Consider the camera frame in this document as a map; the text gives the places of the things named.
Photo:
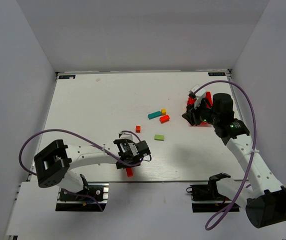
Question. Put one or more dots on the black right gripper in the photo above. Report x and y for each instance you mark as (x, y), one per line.
(192, 116)

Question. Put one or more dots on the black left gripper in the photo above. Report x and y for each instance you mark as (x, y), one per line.
(127, 164)

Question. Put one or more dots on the red arch block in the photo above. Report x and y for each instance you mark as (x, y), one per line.
(129, 172)

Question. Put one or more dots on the teal long block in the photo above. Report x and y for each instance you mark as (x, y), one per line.
(154, 115)

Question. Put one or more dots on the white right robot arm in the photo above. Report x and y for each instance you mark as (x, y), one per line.
(265, 202)

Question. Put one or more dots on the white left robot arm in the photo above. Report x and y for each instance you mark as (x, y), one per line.
(54, 164)

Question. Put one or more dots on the red rectangular block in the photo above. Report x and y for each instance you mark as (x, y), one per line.
(164, 119)

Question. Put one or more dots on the yellow cube block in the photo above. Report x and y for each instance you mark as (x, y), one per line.
(163, 111)

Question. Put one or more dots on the small red cube block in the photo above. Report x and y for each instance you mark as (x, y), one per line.
(138, 129)

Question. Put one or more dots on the green flat rectangular block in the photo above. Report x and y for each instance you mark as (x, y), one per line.
(159, 137)

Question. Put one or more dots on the red plastic bin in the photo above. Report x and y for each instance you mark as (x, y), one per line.
(209, 98)

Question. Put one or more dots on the right blue corner label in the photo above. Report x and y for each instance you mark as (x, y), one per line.
(216, 74)

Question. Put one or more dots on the blue corner label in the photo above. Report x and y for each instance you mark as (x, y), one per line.
(65, 77)
(216, 74)

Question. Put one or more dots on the left blue corner label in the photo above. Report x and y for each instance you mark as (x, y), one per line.
(65, 77)

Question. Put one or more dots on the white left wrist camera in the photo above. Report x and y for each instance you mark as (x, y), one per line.
(125, 135)

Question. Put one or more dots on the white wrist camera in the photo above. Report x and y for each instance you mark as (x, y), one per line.
(125, 135)
(195, 96)

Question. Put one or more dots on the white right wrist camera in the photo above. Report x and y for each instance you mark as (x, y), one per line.
(195, 96)

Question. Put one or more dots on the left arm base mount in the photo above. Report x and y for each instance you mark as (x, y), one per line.
(71, 203)

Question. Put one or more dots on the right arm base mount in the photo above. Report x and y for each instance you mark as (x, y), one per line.
(203, 200)

